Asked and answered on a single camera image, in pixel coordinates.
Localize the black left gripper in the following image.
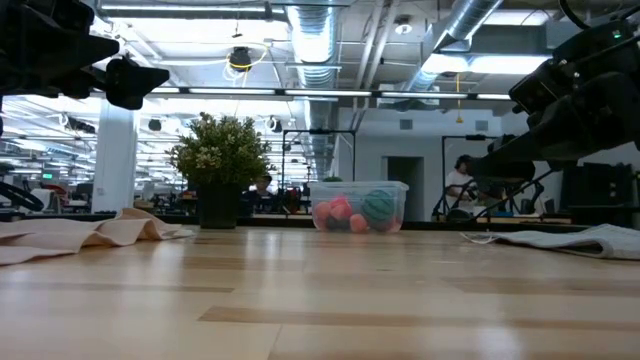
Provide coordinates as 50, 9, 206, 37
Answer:
29, 0, 171, 111

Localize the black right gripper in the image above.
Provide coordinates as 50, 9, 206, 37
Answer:
467, 7, 640, 181

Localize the clear plastic tupperware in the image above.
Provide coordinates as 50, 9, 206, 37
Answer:
306, 180, 410, 235

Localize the person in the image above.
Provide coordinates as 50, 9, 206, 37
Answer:
248, 173, 276, 199
444, 153, 496, 217

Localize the white pillar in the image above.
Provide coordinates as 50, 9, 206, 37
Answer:
91, 97, 139, 214

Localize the black cabinet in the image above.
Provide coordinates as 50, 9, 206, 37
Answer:
560, 161, 640, 227

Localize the black ceiling device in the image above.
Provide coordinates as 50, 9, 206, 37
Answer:
228, 45, 254, 74

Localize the potted green plant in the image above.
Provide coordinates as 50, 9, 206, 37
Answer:
166, 111, 272, 230

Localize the grey cloth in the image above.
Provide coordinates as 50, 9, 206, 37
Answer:
460, 223, 640, 261

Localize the pink cloth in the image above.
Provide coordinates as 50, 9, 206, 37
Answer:
0, 207, 195, 266

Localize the long ceiling light strip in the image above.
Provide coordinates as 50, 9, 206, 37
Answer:
149, 83, 512, 104

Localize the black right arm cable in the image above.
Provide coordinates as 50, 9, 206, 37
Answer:
472, 169, 555, 220

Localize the black background rig frame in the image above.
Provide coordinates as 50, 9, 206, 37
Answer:
440, 133, 501, 219

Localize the yellow hanging cord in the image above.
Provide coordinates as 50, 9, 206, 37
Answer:
453, 72, 464, 125

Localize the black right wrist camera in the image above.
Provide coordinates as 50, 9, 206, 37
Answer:
509, 58, 567, 115

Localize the black aluminium table frame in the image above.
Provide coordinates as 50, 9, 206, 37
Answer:
0, 212, 591, 232

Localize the slanted silver ventilation duct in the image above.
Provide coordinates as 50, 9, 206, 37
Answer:
399, 0, 504, 94

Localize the large silver ventilation duct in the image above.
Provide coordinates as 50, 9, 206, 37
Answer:
283, 0, 342, 157

